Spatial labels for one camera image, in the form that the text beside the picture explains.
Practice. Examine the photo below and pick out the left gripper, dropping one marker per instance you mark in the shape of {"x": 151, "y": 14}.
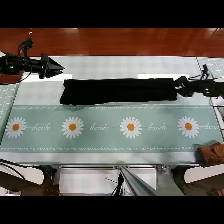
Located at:
{"x": 45, "y": 66}

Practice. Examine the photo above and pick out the brown garment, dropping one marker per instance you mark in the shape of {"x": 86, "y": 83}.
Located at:
{"x": 212, "y": 154}

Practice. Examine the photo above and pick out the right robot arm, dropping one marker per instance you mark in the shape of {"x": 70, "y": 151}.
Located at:
{"x": 208, "y": 87}

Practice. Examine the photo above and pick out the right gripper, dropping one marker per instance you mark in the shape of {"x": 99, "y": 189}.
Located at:
{"x": 184, "y": 87}

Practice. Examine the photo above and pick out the black garment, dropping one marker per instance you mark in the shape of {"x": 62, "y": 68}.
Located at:
{"x": 116, "y": 90}

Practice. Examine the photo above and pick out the silver frame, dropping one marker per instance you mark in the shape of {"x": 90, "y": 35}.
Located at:
{"x": 140, "y": 183}

